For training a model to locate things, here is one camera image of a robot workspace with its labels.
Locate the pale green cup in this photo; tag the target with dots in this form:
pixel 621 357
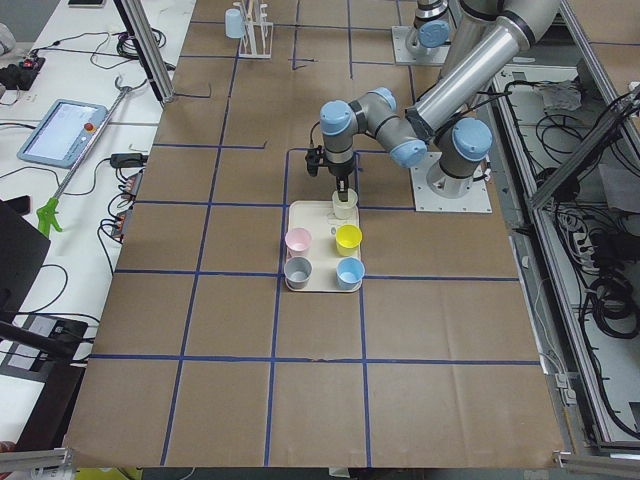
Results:
pixel 344 209

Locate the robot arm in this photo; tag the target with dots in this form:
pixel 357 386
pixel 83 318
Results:
pixel 489 35
pixel 431 30

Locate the cream plastic tray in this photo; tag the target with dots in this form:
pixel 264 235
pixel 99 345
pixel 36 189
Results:
pixel 319 219

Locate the yellow cup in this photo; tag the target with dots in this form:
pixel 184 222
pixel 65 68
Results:
pixel 348 239

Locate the light blue cup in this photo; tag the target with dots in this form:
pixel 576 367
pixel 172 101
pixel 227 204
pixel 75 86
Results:
pixel 234 23
pixel 350 272

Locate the pink cup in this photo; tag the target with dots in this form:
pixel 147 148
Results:
pixel 298 242

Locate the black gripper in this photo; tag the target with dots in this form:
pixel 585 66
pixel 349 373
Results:
pixel 341 172

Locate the aluminium frame post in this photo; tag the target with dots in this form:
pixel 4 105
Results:
pixel 138 27

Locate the green handled reacher grabber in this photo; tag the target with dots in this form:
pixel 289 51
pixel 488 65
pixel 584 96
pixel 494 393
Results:
pixel 46 214

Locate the blue teach pendant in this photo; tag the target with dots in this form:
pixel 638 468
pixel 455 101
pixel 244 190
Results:
pixel 63 133

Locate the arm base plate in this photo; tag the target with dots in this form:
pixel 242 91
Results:
pixel 408 51
pixel 436 192

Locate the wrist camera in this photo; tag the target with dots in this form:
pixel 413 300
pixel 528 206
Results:
pixel 314 159

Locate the grey cup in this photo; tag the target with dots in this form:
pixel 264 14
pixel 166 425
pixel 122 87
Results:
pixel 297 271

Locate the white wire cup rack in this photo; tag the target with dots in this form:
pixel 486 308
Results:
pixel 256 42

